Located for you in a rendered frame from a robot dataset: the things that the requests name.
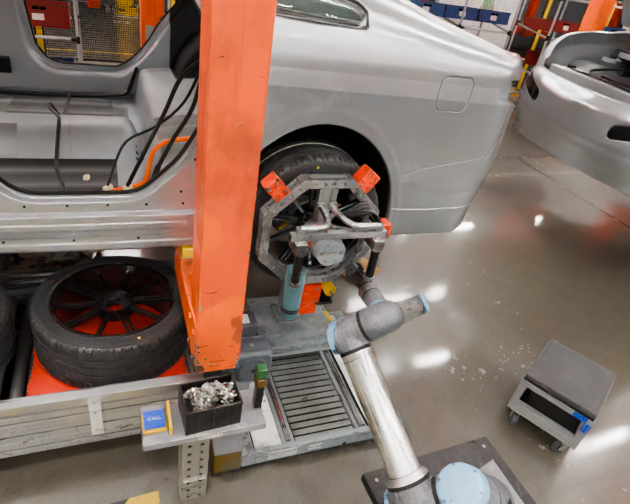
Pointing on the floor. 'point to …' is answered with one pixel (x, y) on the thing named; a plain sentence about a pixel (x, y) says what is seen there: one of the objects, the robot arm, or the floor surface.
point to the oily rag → (69, 257)
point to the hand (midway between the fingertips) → (348, 261)
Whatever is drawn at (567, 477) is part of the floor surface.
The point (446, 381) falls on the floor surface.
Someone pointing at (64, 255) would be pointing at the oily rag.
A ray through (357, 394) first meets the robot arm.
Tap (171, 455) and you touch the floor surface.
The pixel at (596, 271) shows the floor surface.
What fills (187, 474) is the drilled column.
